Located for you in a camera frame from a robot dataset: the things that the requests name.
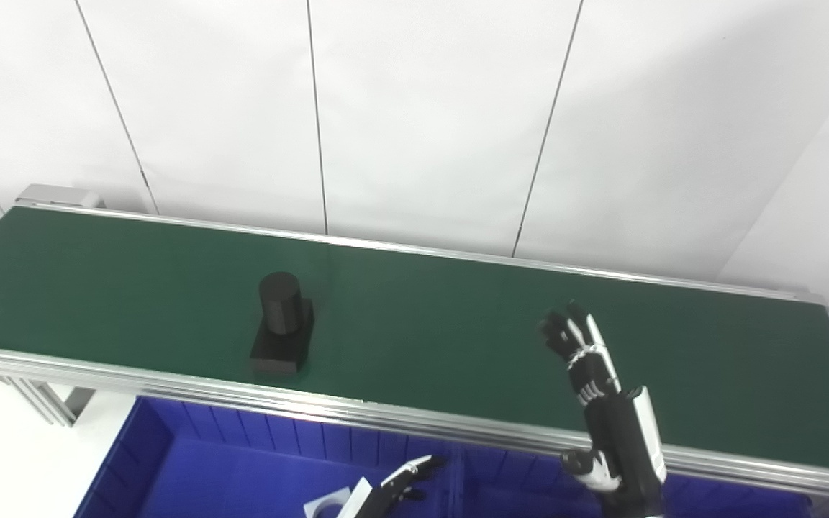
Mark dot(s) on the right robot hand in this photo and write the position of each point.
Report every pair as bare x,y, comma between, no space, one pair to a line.
623,439

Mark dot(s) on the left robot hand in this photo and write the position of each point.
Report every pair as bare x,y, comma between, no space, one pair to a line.
393,493

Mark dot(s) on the black cylinder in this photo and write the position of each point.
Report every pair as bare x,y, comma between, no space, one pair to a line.
281,324

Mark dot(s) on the white part with round hole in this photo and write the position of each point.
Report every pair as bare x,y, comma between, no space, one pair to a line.
321,503

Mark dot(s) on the blue plastic bin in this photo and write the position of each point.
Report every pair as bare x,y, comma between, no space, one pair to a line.
522,489
227,475

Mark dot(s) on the green conveyor belt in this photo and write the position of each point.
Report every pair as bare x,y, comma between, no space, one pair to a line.
422,316

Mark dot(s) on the aluminium conveyor leg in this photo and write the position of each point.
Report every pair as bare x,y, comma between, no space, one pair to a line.
51,403

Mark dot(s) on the grey conveyor end box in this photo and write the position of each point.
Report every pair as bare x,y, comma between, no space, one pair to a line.
58,194

